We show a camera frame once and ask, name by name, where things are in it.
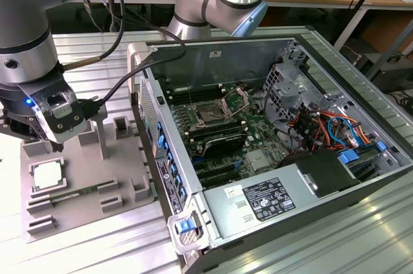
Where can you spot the CPU socket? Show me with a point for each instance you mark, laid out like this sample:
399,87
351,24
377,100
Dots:
209,113

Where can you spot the black floor computer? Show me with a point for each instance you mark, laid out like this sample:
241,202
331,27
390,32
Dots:
397,77

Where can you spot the green RAM stick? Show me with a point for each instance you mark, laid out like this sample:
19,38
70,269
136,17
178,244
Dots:
80,191

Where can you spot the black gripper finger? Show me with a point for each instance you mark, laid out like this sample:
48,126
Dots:
57,147
16,127

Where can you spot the black graphics card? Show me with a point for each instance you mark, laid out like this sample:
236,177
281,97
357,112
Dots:
226,145

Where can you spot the grey parts rack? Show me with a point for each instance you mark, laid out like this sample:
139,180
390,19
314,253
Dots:
96,171

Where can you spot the blue disk carrier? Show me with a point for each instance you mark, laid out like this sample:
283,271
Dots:
350,157

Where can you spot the thin metal locking lever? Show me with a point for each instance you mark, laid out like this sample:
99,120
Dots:
189,95

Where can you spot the black expansion slot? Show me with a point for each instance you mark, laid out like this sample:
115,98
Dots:
219,177
216,168

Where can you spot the silver chipset heatsink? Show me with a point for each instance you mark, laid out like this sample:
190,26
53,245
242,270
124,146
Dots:
257,161

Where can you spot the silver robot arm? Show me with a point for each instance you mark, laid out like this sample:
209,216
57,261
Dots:
22,22

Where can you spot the green motherboard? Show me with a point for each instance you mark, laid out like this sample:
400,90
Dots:
258,138

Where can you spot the silver CPU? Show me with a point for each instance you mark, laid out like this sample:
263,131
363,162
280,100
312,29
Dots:
47,175

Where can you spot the black RAM slot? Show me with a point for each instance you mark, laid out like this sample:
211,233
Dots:
213,125
197,89
216,133
198,97

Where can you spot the open PC case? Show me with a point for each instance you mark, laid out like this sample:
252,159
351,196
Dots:
226,61

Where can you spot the silver metal drive cage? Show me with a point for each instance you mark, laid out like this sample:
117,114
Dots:
284,93

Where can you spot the grey power supply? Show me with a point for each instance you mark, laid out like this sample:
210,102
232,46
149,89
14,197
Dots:
226,212

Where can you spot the black plastic shroud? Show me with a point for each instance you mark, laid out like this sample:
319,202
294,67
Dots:
322,171

